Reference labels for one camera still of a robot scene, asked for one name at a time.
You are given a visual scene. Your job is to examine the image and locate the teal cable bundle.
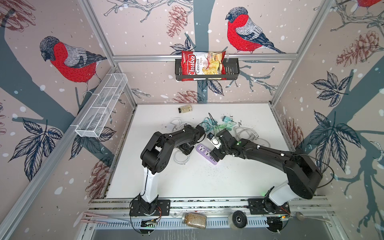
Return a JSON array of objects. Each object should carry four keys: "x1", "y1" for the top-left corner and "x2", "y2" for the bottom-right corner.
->
[{"x1": 200, "y1": 115, "x2": 241, "y2": 136}]

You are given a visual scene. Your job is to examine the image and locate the purple power strip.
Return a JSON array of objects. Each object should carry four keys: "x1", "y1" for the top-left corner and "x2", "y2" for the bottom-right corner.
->
[{"x1": 196, "y1": 144, "x2": 218, "y2": 165}]

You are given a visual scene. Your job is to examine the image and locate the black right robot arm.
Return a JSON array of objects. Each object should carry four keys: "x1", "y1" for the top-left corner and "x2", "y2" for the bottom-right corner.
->
[{"x1": 208, "y1": 130, "x2": 323, "y2": 214}]

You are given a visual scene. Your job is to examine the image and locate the white mesh wall shelf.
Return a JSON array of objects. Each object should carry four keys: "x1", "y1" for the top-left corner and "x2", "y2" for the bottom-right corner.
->
[{"x1": 75, "y1": 73, "x2": 128, "y2": 138}]

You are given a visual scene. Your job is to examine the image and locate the glass jar of grains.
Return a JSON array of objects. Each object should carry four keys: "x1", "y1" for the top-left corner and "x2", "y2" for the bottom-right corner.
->
[{"x1": 182, "y1": 213, "x2": 207, "y2": 229}]

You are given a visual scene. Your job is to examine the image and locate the white charger plug adapter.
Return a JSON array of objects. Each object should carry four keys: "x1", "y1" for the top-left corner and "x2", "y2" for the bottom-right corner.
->
[{"x1": 166, "y1": 123, "x2": 176, "y2": 132}]

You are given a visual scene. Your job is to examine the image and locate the white cable coil right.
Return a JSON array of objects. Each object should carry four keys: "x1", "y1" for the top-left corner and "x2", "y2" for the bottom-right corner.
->
[{"x1": 232, "y1": 125, "x2": 271, "y2": 146}]

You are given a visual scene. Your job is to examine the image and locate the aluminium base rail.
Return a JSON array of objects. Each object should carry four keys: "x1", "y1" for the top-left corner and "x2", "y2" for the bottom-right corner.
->
[{"x1": 86, "y1": 196, "x2": 336, "y2": 230}]

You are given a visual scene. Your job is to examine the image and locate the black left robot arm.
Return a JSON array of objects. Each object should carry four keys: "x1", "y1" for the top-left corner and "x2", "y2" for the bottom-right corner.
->
[{"x1": 138, "y1": 124, "x2": 205, "y2": 215}]

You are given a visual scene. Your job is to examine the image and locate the black round knob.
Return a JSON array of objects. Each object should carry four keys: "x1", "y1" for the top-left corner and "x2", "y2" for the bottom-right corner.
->
[{"x1": 228, "y1": 211, "x2": 248, "y2": 230}]

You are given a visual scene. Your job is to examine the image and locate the pink chopsticks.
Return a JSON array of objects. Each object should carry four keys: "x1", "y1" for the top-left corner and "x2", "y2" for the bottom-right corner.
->
[{"x1": 80, "y1": 212, "x2": 109, "y2": 225}]

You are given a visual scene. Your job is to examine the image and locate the thin white charger cable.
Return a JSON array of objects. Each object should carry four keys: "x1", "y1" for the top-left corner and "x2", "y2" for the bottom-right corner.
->
[{"x1": 170, "y1": 117, "x2": 193, "y2": 130}]

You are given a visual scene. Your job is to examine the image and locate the red cassava chips bag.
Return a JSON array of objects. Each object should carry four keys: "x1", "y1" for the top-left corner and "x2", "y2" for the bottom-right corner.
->
[{"x1": 181, "y1": 51, "x2": 226, "y2": 81}]

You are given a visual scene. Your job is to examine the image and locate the metal spoon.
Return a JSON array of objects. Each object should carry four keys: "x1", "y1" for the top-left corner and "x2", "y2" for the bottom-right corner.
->
[{"x1": 295, "y1": 212, "x2": 331, "y2": 224}]

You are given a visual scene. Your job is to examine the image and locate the black wire wall basket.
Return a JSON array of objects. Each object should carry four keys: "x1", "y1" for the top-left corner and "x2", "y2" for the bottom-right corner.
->
[{"x1": 175, "y1": 59, "x2": 240, "y2": 82}]

